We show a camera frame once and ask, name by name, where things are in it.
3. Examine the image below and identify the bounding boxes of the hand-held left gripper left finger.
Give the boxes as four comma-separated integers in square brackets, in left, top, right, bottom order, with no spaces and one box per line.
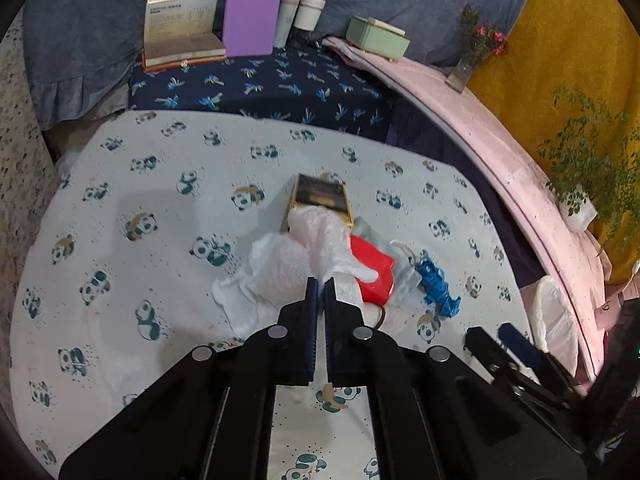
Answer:
[59,276,321,480]

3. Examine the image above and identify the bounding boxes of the slim white bottle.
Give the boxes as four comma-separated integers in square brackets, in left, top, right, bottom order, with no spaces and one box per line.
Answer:
[272,0,301,48]

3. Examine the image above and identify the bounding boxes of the white plastic bag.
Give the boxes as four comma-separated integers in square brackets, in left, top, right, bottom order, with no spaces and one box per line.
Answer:
[520,276,583,366]

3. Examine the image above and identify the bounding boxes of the white plastic glove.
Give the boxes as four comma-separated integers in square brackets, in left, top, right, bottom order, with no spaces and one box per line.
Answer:
[289,206,380,285]

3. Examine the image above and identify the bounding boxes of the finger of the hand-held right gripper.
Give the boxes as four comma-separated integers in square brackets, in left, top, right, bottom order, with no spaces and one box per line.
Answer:
[497,324,582,397]
[464,326,587,456]

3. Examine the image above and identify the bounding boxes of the blue string bundle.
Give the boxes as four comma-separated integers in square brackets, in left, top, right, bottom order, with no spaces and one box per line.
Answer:
[412,250,462,318]

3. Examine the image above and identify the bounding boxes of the white paper tissue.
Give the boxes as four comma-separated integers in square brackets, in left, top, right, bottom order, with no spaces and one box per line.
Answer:
[212,231,365,341]

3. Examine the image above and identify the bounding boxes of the gold cardboard box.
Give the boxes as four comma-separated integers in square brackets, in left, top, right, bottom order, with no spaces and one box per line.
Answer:
[144,0,227,70]

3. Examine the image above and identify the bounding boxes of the potted green plant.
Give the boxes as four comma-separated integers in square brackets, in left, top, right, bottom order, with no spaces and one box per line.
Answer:
[537,87,633,251]

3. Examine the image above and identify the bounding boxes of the clear plastic wrapper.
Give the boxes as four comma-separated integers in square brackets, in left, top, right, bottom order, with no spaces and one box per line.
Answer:
[352,217,425,308]

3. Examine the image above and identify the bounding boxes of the dark blue patterned cloth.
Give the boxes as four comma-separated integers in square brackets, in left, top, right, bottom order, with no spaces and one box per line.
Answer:
[127,40,401,143]

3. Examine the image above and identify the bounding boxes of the pink cloth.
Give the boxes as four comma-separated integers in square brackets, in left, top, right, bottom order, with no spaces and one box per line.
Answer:
[322,35,613,386]

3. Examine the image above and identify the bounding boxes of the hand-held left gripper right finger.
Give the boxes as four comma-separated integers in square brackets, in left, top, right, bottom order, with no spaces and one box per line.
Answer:
[322,277,588,480]

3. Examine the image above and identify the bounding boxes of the yellow cloth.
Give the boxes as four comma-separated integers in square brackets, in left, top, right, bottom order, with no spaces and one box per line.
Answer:
[467,0,640,286]

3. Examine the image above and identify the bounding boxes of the grey-blue blanket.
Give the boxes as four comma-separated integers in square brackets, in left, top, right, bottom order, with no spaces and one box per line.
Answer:
[22,0,543,131]

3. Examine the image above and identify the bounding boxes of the red packet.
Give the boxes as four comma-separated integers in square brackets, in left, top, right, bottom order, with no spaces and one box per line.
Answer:
[349,235,396,305]

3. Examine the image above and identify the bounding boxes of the wide white jar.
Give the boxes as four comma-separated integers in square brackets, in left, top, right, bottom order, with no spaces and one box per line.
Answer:
[292,0,327,32]

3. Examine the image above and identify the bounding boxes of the small gold and black box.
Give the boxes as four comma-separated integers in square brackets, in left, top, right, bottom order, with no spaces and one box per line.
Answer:
[280,172,355,233]

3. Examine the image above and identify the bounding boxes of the light green box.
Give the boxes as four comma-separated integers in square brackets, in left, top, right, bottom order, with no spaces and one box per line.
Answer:
[346,15,412,63]

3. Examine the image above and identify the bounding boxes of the purple foam block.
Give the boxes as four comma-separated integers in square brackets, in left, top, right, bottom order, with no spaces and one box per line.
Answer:
[221,0,283,57]

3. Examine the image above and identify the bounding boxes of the glass vase with flowers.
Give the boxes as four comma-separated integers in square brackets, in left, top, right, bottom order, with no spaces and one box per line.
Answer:
[446,4,510,93]

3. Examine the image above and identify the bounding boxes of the panda print tablecloth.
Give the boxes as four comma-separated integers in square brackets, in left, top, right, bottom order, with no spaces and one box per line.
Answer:
[10,110,531,480]

